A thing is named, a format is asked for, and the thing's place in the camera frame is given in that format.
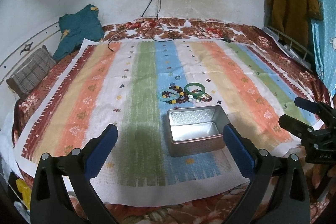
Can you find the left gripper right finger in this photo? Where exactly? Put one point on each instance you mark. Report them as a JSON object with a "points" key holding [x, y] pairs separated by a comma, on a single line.
{"points": [[289, 202]]}

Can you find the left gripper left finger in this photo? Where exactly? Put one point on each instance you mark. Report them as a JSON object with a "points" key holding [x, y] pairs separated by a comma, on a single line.
{"points": [[50, 201]]}

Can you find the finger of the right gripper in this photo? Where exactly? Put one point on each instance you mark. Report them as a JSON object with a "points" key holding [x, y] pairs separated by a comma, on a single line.
{"points": [[294, 126], [319, 108]]}

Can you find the green jade bangle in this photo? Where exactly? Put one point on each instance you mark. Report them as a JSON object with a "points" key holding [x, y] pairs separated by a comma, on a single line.
{"points": [[195, 89]]}

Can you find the yellow plastic bag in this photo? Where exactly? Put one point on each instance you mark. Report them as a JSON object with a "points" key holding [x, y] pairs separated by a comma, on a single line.
{"points": [[25, 190]]}

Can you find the light blue dotted curtain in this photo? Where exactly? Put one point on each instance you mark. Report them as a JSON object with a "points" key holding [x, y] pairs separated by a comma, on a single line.
{"points": [[323, 35]]}

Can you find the silver metal tin box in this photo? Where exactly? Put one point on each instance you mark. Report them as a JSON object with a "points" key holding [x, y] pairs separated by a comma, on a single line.
{"points": [[195, 130]]}

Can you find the mustard brown hanging garment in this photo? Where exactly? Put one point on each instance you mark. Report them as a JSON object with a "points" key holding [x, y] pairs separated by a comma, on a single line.
{"points": [[292, 17]]}

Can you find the striped colourful woven cloth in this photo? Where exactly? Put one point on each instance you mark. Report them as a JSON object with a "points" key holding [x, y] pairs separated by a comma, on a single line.
{"points": [[132, 85]]}

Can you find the grey plaid pillow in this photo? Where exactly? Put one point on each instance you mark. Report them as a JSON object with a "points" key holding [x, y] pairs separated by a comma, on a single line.
{"points": [[31, 72]]}

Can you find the white metal bed headboard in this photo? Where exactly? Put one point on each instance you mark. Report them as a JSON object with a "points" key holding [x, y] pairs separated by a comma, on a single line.
{"points": [[49, 36]]}

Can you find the teal blue garment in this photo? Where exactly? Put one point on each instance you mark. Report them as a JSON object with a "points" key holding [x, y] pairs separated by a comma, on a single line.
{"points": [[77, 27]]}

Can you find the white metal bed rail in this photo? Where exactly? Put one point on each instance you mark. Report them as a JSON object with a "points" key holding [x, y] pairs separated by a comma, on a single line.
{"points": [[290, 47]]}

